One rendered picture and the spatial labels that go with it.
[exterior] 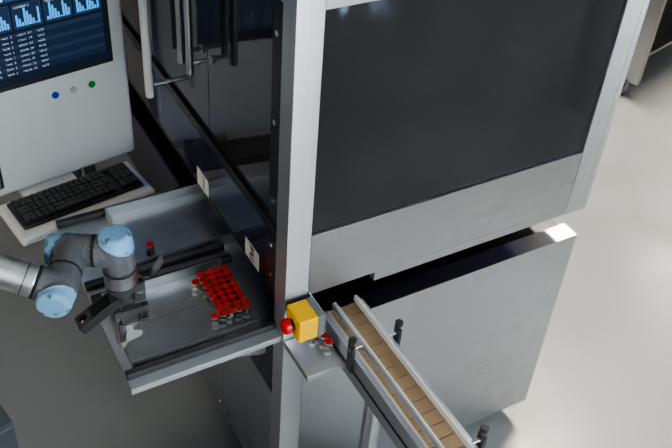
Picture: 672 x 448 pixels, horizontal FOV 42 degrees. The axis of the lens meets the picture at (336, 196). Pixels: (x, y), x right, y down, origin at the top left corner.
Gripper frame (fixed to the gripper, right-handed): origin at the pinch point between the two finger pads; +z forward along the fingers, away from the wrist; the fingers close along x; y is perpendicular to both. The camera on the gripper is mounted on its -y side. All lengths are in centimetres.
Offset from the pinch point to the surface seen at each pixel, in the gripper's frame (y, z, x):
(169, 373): 8.8, 4.9, -10.0
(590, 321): 196, 93, 13
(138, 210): 22, 5, 53
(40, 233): -5, 13, 64
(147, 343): 7.2, 4.7, 1.4
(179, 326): 16.5, 4.7, 3.4
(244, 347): 28.8, 4.9, -10.2
